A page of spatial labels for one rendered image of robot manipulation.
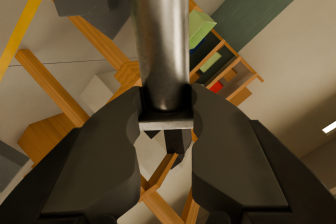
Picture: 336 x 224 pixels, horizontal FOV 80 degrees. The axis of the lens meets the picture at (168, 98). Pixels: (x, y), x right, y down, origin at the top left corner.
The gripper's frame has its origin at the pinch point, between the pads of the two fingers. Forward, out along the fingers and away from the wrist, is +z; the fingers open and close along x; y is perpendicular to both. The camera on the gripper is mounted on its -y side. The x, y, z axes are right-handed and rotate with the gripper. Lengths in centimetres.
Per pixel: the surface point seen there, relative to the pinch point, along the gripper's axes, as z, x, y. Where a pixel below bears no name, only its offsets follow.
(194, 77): 492, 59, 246
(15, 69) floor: 151, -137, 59
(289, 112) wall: 434, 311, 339
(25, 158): 1.5, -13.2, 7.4
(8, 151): 1.5, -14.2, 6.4
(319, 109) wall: 419, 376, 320
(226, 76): 470, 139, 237
